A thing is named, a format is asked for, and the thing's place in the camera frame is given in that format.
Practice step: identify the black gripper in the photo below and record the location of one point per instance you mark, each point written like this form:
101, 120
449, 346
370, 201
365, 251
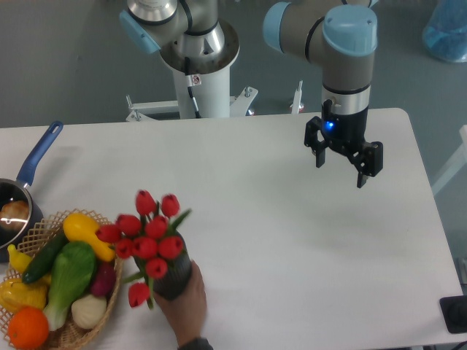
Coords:
346, 135

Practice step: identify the red tulip bouquet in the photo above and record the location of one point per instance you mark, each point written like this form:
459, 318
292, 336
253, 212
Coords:
139, 234

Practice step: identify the dark grey ribbed vase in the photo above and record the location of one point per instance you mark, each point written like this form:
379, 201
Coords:
167, 272

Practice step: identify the dark sleeve forearm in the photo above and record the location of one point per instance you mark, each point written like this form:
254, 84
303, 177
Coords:
196, 344

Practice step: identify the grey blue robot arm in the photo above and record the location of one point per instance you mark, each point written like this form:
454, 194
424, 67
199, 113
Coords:
338, 36

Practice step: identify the person's hand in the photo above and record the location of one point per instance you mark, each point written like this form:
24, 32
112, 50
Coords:
187, 313

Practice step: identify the blue translucent bag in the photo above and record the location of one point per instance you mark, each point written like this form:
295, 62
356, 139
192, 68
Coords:
444, 36

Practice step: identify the black device at edge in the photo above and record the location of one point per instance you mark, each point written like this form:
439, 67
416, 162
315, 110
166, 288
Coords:
454, 313

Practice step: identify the yellow squash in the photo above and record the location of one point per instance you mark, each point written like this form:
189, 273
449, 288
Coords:
81, 227

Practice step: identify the green bok choy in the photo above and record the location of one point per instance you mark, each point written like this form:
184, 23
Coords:
72, 272

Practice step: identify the white garlic bulb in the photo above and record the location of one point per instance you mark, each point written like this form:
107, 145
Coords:
88, 311

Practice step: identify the green cucumber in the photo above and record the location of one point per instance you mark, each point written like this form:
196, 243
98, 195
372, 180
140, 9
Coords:
43, 261

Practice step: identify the brown bread roll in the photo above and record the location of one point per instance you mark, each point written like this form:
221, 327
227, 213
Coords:
14, 215

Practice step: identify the yellow banana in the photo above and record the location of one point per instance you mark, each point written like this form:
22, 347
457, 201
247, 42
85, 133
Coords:
18, 262

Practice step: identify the yellow bell pepper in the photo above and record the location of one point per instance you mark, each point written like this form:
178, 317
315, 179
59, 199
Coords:
16, 295

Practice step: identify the orange fruit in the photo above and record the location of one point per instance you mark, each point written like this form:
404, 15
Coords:
28, 328

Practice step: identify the white frame at right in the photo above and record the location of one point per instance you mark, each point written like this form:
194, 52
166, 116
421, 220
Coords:
452, 166

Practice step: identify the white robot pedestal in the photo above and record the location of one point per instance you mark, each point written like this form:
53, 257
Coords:
201, 70

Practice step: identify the blue handled saucepan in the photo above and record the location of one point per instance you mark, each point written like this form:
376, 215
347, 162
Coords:
18, 189

